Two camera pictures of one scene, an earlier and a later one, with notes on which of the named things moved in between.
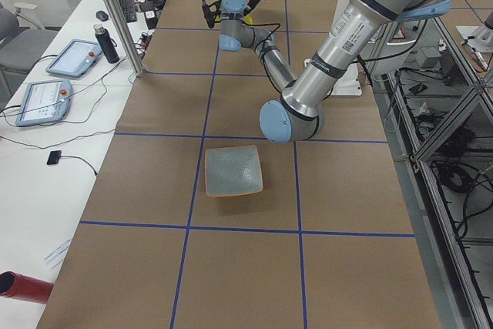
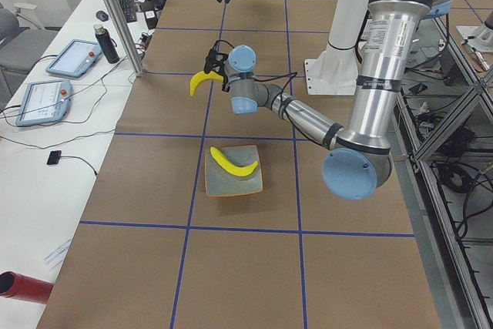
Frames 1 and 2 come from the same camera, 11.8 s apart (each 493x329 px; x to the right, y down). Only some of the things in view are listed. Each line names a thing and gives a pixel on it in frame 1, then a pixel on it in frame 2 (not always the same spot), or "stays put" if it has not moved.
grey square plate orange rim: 233,170 stays put
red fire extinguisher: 15,285 stays put
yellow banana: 247,19 → 230,168
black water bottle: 108,44 stays put
